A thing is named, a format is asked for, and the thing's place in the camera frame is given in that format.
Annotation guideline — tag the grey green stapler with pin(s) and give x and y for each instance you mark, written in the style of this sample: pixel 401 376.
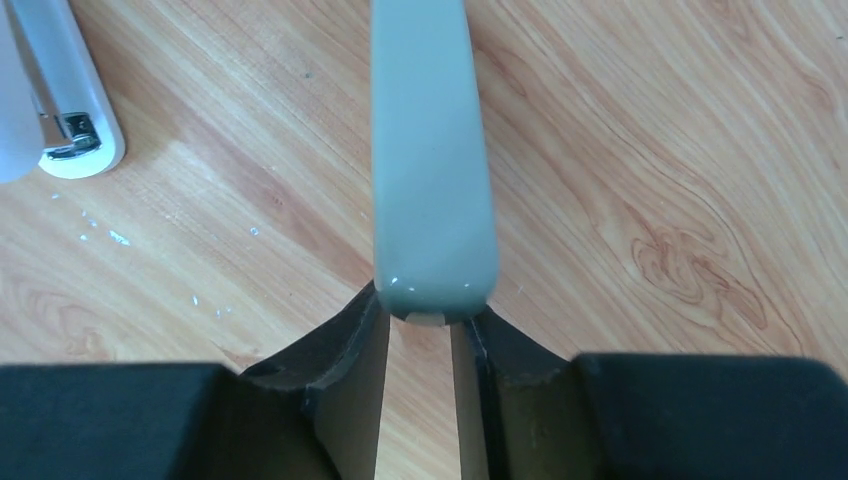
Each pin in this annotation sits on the grey green stapler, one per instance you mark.
pixel 435 245

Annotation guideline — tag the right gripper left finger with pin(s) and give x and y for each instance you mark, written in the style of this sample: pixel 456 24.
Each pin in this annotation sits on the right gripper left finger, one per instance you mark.
pixel 310 411

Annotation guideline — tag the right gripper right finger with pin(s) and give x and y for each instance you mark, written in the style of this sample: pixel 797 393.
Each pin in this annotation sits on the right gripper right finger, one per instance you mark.
pixel 524 412

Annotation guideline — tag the white stapler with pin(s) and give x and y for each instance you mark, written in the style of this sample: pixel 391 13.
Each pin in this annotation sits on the white stapler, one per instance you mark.
pixel 55 113

